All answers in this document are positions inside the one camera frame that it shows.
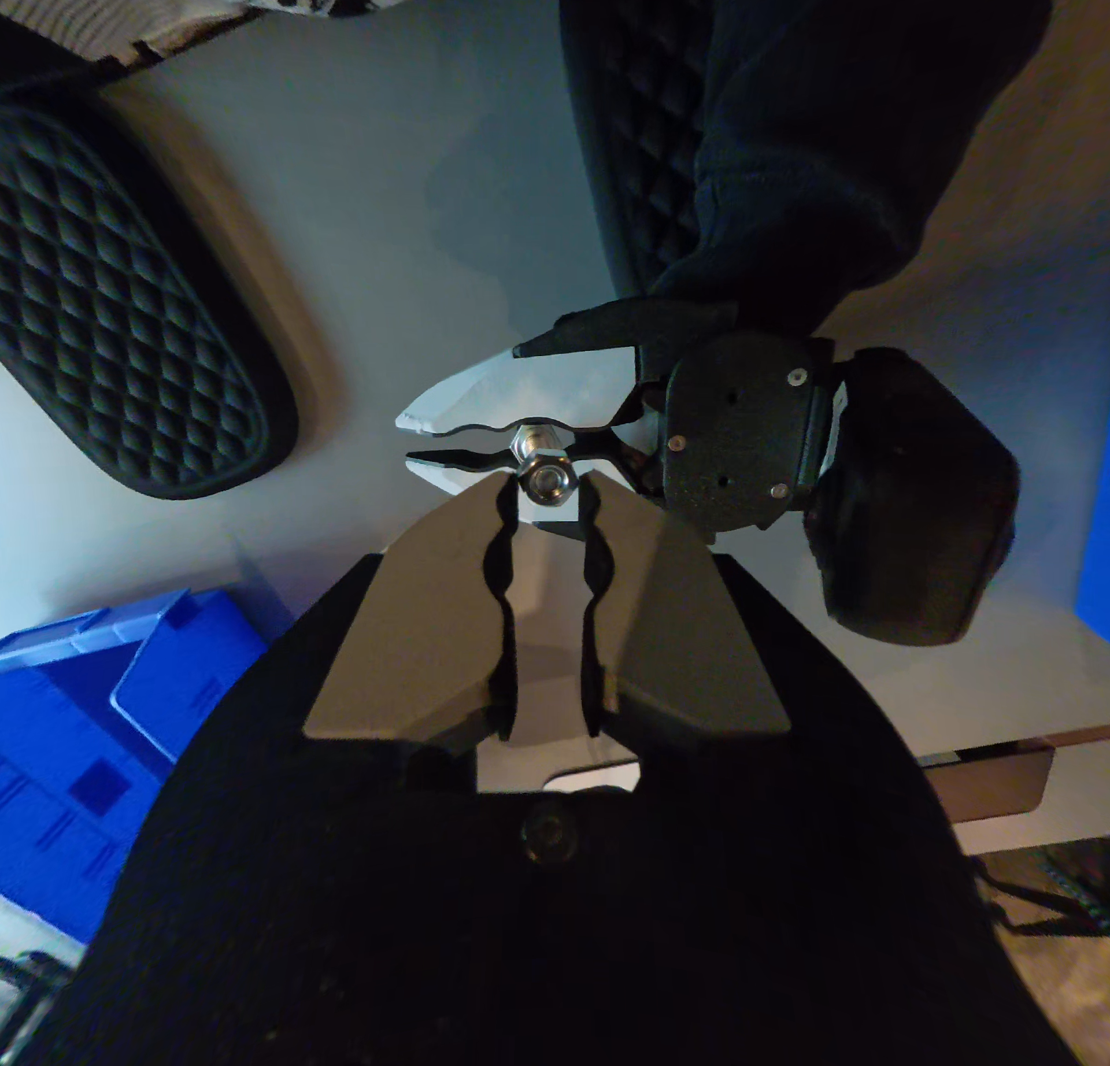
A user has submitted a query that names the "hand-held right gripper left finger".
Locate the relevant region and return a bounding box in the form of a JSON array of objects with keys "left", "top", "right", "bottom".
[{"left": 304, "top": 473, "right": 521, "bottom": 761}]

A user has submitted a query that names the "silver hex nut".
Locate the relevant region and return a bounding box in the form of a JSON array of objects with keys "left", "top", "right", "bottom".
[{"left": 517, "top": 449, "right": 580, "bottom": 509}]

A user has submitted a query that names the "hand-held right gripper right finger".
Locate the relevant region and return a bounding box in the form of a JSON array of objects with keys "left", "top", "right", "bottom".
[{"left": 579, "top": 476, "right": 792, "bottom": 738}]

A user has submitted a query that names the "blue plastic bin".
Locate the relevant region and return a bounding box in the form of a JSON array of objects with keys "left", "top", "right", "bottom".
[
  {"left": 1075, "top": 437, "right": 1110, "bottom": 644},
  {"left": 0, "top": 587, "right": 272, "bottom": 946}
]

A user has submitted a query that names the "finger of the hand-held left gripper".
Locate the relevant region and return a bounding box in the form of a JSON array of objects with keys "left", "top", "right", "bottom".
[
  {"left": 404, "top": 435, "right": 666, "bottom": 542},
  {"left": 394, "top": 345, "right": 664, "bottom": 438}
]

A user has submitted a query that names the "silver hex bolt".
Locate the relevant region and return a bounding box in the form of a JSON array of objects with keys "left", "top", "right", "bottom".
[{"left": 510, "top": 423, "right": 575, "bottom": 499}]

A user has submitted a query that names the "person's left forearm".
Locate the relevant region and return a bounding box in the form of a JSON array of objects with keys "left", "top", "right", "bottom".
[{"left": 650, "top": 0, "right": 1055, "bottom": 339}]

